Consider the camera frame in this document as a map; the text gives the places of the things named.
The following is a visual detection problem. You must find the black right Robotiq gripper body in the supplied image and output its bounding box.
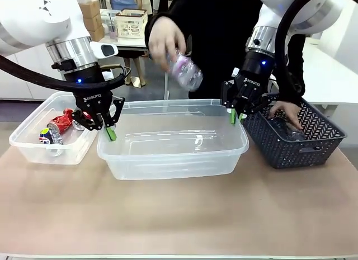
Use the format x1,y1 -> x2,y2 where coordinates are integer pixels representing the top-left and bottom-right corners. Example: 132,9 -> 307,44
234,51 -> 274,110

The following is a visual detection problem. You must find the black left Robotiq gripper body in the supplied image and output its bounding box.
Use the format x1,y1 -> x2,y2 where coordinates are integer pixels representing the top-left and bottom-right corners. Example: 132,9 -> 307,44
63,65 -> 114,117

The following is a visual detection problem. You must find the clear unlabelled plastic bottle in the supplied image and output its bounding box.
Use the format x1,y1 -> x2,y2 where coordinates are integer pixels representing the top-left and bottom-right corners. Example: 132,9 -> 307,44
268,117 -> 306,144

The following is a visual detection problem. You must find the clear bottle with pink label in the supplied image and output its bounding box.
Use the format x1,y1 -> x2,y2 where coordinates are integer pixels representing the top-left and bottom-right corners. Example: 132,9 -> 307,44
164,49 -> 204,92

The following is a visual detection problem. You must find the large clear plastic bin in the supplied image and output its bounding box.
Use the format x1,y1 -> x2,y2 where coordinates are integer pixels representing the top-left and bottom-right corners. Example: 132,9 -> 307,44
97,98 -> 249,181

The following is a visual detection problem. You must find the person's left forearm black sleeve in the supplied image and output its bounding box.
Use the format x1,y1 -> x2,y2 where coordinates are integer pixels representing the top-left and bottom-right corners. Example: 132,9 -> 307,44
286,33 -> 307,107

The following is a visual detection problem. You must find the person's right forearm black sleeve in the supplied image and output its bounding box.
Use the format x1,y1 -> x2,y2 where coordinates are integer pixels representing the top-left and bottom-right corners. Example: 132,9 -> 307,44
144,0 -> 202,40

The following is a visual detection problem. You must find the black woven plastic basket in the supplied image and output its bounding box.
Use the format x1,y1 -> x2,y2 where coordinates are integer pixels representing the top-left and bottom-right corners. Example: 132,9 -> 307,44
242,93 -> 347,170

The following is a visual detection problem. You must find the white slatted storage basket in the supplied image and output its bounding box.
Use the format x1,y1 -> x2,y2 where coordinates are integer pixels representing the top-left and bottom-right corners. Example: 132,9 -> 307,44
115,9 -> 148,39

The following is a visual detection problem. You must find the person's left hand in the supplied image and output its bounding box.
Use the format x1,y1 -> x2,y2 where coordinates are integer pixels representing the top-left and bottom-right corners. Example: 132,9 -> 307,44
267,101 -> 304,131

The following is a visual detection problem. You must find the person's right hand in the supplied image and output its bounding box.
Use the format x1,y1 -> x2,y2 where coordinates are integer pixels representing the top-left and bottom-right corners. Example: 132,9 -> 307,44
148,21 -> 187,69

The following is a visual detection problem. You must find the crushed red soda can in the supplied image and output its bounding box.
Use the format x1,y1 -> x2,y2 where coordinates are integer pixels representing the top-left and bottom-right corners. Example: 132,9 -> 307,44
46,108 -> 76,135
72,110 -> 93,131

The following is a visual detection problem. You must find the crushed blue soda can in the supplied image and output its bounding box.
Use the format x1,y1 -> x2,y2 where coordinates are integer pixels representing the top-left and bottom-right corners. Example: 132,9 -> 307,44
39,127 -> 64,146

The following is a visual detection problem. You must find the person's black-clothed torso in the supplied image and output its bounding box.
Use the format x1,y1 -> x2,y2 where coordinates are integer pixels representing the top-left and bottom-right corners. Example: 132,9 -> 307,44
156,0 -> 280,100

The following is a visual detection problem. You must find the small clear plastic bin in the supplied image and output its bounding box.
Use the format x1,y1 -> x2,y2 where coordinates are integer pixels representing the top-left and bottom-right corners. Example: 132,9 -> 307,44
8,91 -> 118,166

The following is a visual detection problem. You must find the brown cardboard box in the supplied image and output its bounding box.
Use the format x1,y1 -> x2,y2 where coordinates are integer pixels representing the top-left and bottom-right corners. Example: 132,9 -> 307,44
79,0 -> 101,19
88,26 -> 106,42
83,13 -> 103,31

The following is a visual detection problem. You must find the white low cabinet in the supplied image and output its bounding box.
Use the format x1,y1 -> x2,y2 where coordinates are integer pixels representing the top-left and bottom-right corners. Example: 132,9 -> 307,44
0,44 -> 67,101

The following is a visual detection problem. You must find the white side table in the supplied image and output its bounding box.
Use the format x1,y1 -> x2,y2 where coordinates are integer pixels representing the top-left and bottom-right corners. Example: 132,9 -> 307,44
301,37 -> 358,106

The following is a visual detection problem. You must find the plastic cup with straw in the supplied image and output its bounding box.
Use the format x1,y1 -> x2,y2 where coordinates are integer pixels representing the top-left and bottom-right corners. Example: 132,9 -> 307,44
107,12 -> 119,39

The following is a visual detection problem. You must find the background person in jeans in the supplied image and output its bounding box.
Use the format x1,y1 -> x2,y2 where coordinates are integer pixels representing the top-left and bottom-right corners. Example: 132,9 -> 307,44
110,0 -> 138,11

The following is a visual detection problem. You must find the black sleeved right arm cable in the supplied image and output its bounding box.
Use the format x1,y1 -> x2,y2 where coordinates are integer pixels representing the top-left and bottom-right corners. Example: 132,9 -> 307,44
275,0 -> 317,101

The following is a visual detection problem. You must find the black sleeved arm cable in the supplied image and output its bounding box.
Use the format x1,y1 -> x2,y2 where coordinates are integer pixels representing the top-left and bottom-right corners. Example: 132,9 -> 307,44
0,54 -> 132,92
275,0 -> 317,101

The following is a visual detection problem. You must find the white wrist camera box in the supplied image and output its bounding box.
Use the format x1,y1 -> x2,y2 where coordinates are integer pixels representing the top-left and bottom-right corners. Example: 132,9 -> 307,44
89,41 -> 119,59

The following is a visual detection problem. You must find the black sleeved left arm cable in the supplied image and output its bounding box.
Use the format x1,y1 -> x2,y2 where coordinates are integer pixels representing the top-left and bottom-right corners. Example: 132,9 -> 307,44
0,54 -> 132,92

